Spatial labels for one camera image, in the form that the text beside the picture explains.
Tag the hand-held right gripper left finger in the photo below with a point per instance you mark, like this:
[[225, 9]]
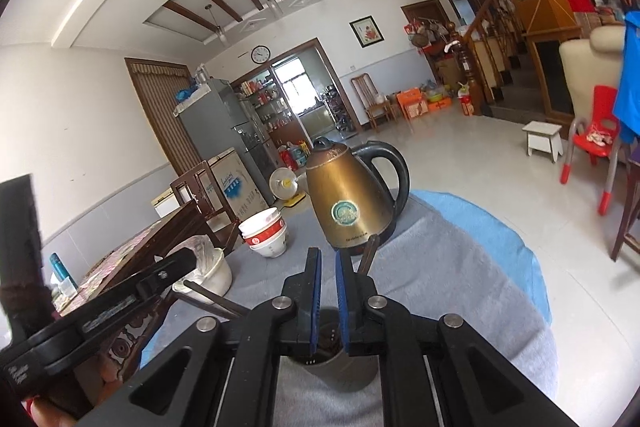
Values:
[[314, 302]]

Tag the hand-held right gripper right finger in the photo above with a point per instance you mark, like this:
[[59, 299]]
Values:
[[343, 302]]

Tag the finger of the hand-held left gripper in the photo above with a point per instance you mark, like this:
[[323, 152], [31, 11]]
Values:
[[150, 279]]

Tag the dark wooden chopstick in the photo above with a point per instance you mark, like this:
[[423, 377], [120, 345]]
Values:
[[215, 299], [369, 254]]

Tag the grey metal utensil holder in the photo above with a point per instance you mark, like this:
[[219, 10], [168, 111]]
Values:
[[345, 372]]

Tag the person's left hand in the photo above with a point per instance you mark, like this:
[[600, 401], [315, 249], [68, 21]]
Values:
[[50, 413]]

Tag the carved dark wooden bench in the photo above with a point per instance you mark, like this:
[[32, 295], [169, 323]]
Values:
[[150, 237]]

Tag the teal bottle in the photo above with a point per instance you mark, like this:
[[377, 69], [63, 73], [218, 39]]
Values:
[[59, 267]]

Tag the patterned side table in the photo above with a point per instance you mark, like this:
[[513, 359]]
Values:
[[100, 267]]

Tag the clear plastic bag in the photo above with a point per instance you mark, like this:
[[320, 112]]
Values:
[[205, 252]]

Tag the white plastic basin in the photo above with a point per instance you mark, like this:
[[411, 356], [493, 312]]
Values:
[[212, 279]]

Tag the red and white bowl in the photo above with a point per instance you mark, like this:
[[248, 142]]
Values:
[[270, 244], [260, 222]]

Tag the bronze electric kettle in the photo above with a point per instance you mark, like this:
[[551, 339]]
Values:
[[345, 187]]

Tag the small white desk fan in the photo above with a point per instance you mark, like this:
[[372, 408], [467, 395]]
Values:
[[285, 184]]

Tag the grey tablecloth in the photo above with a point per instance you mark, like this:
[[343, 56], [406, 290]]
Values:
[[475, 307]]

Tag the light blue tablecloth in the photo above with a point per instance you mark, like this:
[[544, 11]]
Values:
[[480, 227]]

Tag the wooden door with curtain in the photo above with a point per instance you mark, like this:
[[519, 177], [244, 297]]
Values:
[[160, 117]]

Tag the grey refrigerator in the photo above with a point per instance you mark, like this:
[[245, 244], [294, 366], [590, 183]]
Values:
[[215, 117]]

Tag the glass shelf with bottles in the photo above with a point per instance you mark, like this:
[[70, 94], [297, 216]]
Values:
[[265, 107]]

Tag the wooden dining chair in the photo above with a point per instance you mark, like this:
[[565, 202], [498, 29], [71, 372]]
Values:
[[370, 99]]

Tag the orange cardboard box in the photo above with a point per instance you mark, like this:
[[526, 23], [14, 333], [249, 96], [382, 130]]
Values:
[[412, 104]]

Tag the red and white carton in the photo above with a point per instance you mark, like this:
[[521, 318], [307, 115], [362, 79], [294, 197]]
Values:
[[467, 104]]

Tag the white step stool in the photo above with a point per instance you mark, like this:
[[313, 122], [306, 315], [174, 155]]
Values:
[[542, 134]]

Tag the red plastic child chair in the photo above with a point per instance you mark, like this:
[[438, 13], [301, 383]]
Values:
[[597, 132]]

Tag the wooden staircase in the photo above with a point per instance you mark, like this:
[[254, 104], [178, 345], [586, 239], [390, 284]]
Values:
[[500, 32]]

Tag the cream armchair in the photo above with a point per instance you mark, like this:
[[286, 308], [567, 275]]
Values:
[[585, 67]]

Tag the blue garment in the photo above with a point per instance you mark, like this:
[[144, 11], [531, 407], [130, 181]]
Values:
[[629, 77]]

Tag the round wall clock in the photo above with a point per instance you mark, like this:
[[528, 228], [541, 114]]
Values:
[[260, 54]]

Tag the framed wall picture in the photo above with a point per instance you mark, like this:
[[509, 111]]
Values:
[[366, 31]]

